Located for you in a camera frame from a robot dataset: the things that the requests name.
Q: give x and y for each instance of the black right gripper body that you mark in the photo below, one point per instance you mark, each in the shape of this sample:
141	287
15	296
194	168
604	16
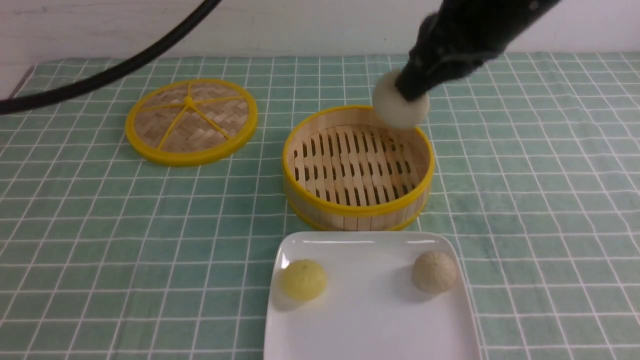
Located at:
462	36

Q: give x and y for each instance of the white steamed bun back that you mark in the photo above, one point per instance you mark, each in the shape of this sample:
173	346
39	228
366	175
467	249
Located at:
392	109

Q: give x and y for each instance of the white steamed bun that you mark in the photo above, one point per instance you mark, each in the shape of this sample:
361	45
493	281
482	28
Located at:
392	109
434	272

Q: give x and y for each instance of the white steamed bun front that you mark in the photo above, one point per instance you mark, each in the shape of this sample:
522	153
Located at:
434	272

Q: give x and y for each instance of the yellow steamed bun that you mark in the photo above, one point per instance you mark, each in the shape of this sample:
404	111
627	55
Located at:
303	280

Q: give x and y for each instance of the white square plate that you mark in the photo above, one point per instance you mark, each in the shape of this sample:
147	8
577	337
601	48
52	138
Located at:
370	309

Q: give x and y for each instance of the bamboo steamer basket yellow rim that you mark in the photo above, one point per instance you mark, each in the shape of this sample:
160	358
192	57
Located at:
344	170

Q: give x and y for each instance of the bamboo steamer lid yellow rim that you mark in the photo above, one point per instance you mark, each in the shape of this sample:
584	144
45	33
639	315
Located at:
192	122

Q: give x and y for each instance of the green checkered tablecloth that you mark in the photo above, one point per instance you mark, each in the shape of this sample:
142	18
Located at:
107	256

